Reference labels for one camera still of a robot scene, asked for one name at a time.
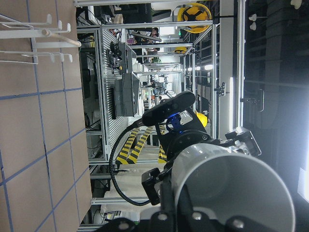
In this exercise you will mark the yellow hard hat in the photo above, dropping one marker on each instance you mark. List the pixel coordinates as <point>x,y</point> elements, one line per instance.
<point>194,12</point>

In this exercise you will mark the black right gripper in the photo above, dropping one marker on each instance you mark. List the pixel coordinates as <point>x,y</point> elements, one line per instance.
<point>183,130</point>

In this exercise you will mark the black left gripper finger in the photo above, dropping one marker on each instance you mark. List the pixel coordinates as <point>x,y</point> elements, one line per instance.
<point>174,214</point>

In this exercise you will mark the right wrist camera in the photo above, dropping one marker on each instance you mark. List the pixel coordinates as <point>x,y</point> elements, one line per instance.
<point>167,108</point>

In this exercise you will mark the white wire cup rack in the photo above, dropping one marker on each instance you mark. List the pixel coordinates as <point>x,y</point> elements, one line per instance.
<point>41,35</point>

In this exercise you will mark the grey plastic cup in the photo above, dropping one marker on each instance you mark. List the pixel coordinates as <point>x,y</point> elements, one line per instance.
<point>224,183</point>

